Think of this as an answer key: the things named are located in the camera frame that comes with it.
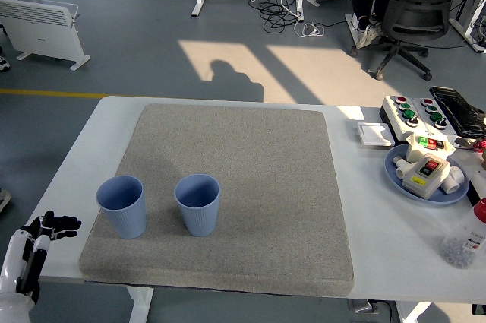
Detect white desk frame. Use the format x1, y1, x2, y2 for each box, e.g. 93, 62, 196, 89
449, 0, 486, 53

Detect white push-button control box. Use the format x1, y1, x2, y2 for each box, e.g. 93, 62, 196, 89
379, 94, 432, 141
412, 97, 462, 138

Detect white switch box red button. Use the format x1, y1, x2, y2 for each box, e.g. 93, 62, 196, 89
401, 152, 453, 200

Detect black wrapped flat object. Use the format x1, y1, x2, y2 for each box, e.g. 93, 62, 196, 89
428, 86, 486, 137

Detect white table leg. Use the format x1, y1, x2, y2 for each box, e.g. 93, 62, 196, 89
126, 287, 155, 323
396, 302, 432, 323

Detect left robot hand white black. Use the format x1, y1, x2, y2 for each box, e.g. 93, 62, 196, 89
0, 211, 83, 323

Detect clear bottle red cap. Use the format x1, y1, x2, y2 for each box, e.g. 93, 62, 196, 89
440, 198, 486, 270

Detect blue ribbed plastic cup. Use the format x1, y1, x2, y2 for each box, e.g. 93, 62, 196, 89
173, 173, 222, 238
95, 175, 147, 240

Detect white pipe fitting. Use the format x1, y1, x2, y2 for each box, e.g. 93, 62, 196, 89
440, 165, 469, 194
392, 155, 413, 179

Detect grey-brown foam mat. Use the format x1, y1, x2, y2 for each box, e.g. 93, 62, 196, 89
78, 103, 355, 298

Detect white box green red switches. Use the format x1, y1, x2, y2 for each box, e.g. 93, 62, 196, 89
405, 132, 456, 164

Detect white desk foot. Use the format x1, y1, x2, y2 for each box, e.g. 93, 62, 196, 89
344, 14, 365, 45

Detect grey box under table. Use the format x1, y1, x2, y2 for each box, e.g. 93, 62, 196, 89
347, 299, 392, 315

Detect black office chair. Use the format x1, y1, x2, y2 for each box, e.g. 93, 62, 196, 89
351, 0, 480, 81

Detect blue round plate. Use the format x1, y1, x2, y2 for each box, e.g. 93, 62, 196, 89
383, 143, 470, 208

